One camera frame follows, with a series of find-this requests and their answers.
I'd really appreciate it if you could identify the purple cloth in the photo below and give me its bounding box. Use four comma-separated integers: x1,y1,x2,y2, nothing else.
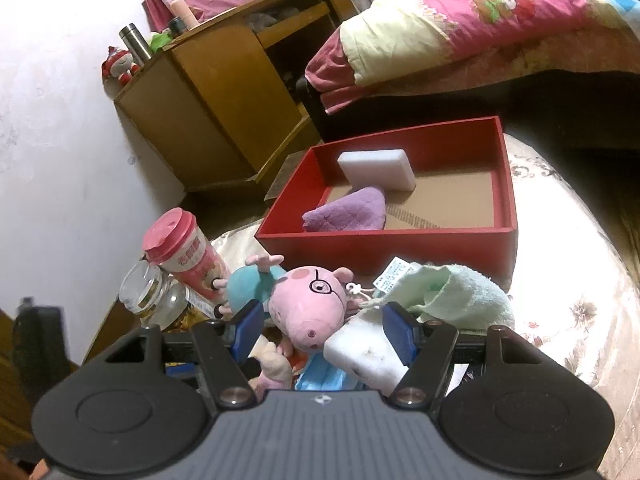
301,186,388,233

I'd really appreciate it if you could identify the black boxy object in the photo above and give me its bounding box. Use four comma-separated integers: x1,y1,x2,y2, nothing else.
12,297,77,402

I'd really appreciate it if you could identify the wooden nightstand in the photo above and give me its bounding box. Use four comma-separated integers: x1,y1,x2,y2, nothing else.
113,0,361,196

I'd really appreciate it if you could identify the pink pig plush toy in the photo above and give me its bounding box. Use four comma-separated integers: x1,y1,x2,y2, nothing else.
214,254,376,353

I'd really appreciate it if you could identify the red santa doll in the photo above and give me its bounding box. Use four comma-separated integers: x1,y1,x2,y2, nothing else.
101,46,142,85

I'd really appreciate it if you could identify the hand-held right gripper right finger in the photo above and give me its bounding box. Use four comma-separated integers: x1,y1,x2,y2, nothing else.
381,302,551,408

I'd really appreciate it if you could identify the steel thermos bottle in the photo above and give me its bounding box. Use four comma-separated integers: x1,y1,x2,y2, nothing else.
118,23,153,67

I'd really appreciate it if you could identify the beige bottle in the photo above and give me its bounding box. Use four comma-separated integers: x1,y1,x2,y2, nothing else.
169,0,197,32

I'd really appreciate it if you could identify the clean white sponge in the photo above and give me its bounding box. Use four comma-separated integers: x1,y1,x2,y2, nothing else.
336,147,418,194

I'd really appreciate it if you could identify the speckled white sponge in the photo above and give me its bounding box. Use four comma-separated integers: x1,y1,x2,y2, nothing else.
322,312,412,396

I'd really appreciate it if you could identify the grey cloth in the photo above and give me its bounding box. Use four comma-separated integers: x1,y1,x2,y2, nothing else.
245,7,296,32

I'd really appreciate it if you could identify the pink drink cup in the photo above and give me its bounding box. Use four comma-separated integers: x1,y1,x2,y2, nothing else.
141,207,231,315

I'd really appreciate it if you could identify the red cardboard box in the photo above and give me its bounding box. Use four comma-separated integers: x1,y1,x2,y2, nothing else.
254,116,518,282

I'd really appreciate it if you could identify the clear glass jar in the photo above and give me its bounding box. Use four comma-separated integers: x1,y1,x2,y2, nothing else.
118,260,189,332

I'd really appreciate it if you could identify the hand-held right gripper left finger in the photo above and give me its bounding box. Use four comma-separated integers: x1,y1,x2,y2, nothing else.
102,300,266,408

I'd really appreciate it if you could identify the pale green terry towel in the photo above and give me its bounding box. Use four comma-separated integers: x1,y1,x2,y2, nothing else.
395,262,516,333

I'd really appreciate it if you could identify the pink printed quilt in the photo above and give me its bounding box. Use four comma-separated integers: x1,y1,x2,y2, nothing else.
305,0,640,113

